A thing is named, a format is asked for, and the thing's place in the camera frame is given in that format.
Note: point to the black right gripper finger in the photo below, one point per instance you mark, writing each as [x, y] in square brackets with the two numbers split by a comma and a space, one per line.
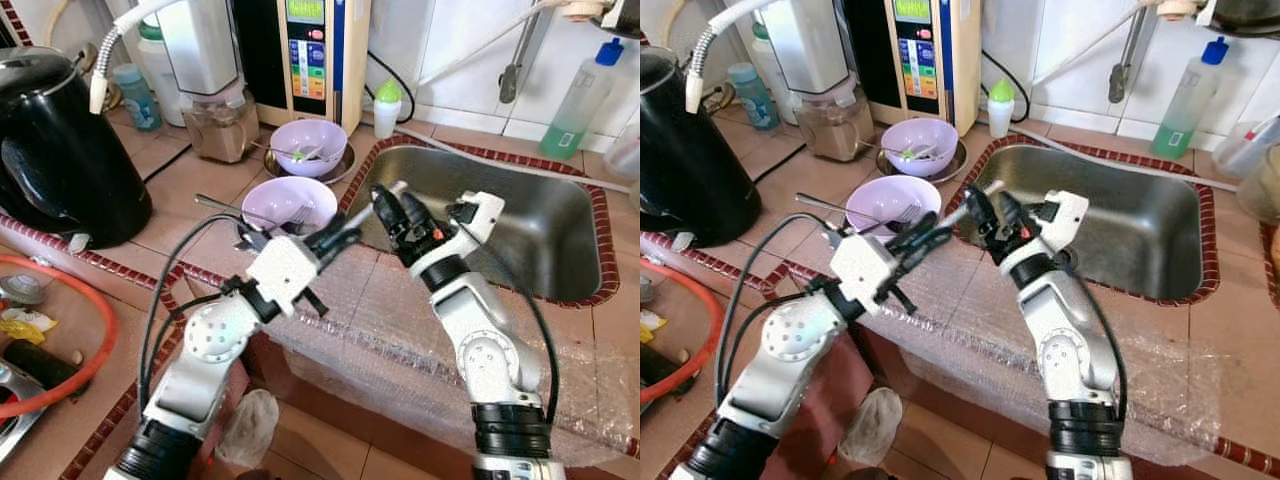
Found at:
[1015, 220]
[983, 215]
[390, 215]
[418, 218]

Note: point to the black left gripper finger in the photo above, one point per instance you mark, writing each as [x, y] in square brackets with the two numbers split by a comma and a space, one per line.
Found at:
[932, 254]
[346, 248]
[928, 228]
[340, 228]

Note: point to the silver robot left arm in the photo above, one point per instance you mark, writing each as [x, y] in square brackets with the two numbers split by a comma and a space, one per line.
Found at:
[790, 370]
[200, 370]

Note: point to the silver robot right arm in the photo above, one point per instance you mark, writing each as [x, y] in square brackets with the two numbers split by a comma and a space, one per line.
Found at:
[490, 360]
[1075, 360]

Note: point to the lilac plastic bowl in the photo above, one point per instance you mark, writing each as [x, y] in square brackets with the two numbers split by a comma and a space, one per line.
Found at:
[875, 205]
[335, 150]
[945, 150]
[270, 205]

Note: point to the round metal plate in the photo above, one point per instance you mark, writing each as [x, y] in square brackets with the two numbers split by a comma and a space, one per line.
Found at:
[345, 172]
[960, 165]

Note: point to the green white plastic utensil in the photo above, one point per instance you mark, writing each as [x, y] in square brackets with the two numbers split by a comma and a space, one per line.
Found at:
[305, 155]
[910, 155]

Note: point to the clear bubble wrap sheet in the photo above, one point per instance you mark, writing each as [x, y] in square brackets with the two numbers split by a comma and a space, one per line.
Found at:
[400, 340]
[960, 340]

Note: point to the metal fork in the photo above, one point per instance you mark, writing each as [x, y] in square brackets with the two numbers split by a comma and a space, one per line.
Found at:
[222, 205]
[822, 202]

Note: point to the stainless steel sink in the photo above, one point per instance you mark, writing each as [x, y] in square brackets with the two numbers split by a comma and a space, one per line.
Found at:
[520, 220]
[1130, 220]

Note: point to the small white bottle green cap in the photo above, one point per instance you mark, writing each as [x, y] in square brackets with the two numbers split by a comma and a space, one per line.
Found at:
[1000, 115]
[387, 115]

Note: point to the reddish brown cabinet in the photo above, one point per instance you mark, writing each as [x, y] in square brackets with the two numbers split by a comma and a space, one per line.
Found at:
[265, 365]

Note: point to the clear canister brown contents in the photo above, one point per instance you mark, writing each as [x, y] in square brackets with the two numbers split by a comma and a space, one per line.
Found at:
[830, 130]
[220, 130]

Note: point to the black beige water ionizer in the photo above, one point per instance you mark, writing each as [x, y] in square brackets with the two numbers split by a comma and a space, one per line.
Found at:
[305, 70]
[920, 70]

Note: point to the metal faucet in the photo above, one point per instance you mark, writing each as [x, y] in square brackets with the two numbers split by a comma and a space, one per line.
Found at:
[510, 85]
[1118, 85]

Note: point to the white pipe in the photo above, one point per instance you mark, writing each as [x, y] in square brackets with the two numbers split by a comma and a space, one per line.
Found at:
[480, 52]
[1090, 50]

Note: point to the crumpled clear plastic bag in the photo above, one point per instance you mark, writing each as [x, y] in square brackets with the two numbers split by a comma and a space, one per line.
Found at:
[248, 430]
[870, 425]

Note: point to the clear bottle green liquid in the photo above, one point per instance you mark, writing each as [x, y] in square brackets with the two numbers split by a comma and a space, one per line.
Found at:
[575, 115]
[1185, 110]

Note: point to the small teal bottle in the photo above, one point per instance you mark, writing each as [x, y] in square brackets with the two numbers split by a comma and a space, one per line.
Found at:
[752, 100]
[137, 100]

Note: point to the clear plastic container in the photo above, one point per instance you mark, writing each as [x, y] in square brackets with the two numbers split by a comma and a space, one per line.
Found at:
[1240, 150]
[625, 155]

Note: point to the black electric kettle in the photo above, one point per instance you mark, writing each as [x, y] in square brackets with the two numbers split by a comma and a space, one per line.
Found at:
[60, 160]
[690, 160]

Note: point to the yellow packet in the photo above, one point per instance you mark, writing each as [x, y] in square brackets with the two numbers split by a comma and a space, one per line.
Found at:
[25, 325]
[652, 322]

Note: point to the white jar green lid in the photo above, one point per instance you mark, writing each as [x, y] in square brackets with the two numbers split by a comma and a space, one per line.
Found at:
[762, 48]
[150, 50]

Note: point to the glass jar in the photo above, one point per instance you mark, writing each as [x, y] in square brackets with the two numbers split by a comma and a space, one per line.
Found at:
[1262, 195]

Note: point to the beige tap filter head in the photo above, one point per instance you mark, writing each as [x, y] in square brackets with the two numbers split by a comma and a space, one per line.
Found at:
[580, 10]
[1175, 8]

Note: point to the dark pan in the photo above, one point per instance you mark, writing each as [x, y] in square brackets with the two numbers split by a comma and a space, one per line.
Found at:
[1245, 15]
[628, 12]

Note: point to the round metal lid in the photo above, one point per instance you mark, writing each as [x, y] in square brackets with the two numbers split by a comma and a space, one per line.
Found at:
[22, 290]

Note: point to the metal pot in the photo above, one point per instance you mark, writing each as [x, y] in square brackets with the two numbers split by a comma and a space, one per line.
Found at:
[15, 420]

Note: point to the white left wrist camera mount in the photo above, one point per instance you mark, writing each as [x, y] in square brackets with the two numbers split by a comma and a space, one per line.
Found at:
[280, 270]
[862, 266]

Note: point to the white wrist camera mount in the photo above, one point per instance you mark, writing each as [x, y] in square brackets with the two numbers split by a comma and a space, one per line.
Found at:
[862, 266]
[1065, 215]
[280, 270]
[480, 215]

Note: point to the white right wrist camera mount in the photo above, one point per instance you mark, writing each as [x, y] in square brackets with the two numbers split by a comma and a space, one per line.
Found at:
[1065, 215]
[480, 215]

